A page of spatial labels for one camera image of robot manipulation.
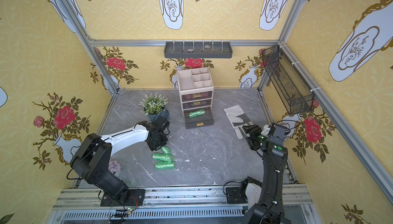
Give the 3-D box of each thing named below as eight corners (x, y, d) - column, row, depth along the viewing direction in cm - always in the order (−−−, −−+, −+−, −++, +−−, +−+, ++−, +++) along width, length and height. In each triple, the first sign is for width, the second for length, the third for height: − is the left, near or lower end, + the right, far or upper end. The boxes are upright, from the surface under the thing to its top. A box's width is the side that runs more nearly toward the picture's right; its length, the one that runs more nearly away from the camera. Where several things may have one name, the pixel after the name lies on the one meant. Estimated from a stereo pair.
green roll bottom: (155, 170, 84) (154, 168, 82) (157, 163, 87) (155, 161, 84) (174, 170, 84) (173, 168, 82) (175, 163, 87) (174, 161, 84)
